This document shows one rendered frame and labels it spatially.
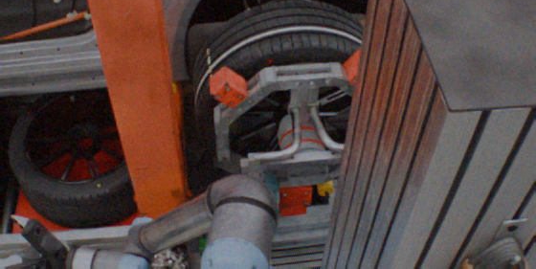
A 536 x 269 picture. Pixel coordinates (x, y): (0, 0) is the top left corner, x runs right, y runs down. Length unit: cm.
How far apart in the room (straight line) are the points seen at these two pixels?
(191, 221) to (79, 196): 114
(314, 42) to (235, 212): 85
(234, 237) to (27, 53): 142
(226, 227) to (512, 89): 66
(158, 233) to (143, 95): 43
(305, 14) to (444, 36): 139
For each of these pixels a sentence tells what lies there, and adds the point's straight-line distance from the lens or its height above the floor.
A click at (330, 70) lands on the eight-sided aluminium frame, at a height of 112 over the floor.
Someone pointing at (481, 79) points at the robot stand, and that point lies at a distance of 50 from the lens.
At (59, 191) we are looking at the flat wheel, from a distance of 236.
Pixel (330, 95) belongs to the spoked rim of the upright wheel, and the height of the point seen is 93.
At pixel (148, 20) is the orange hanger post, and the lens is 143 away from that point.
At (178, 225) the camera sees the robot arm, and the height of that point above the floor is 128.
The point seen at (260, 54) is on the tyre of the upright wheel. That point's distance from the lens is 179.
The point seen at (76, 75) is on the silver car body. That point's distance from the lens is 228.
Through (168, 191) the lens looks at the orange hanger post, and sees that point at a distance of 194.
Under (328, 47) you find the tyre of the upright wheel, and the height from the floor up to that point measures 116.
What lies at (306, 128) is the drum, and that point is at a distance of 190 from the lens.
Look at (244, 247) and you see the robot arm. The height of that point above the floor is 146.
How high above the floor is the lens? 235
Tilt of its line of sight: 49 degrees down
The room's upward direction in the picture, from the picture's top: 1 degrees clockwise
